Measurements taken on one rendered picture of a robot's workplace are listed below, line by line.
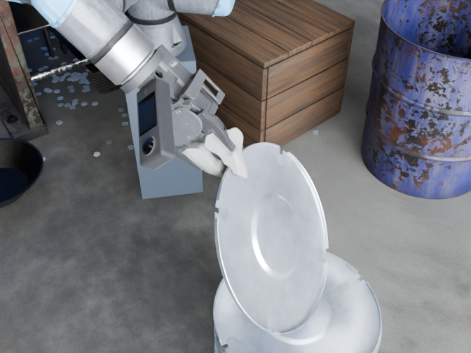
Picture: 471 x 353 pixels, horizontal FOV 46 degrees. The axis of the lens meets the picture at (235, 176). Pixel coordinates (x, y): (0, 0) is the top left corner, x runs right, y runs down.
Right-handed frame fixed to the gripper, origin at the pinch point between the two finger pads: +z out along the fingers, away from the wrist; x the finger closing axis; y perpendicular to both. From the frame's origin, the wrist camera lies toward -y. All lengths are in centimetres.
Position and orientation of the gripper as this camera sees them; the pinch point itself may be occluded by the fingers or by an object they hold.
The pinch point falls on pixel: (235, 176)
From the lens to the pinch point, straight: 79.6
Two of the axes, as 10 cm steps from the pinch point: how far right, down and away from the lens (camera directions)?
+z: 6.8, 6.5, 3.4
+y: 2.8, -6.6, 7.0
